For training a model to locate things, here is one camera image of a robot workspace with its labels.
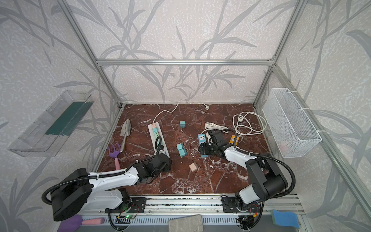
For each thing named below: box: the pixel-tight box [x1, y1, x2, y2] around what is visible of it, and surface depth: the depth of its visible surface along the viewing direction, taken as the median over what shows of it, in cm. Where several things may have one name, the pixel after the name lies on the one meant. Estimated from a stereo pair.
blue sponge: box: [271, 209, 300, 229], surface depth 69 cm
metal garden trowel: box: [120, 118, 131, 153], surface depth 104 cm
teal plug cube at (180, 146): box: [176, 142, 185, 151], surface depth 95 cm
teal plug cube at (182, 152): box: [178, 147, 187, 158], surface depth 93 cm
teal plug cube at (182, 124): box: [179, 120, 186, 129], surface depth 107 cm
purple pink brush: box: [57, 214, 104, 232], surface depth 69 cm
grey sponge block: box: [168, 214, 204, 232], surface depth 67 cm
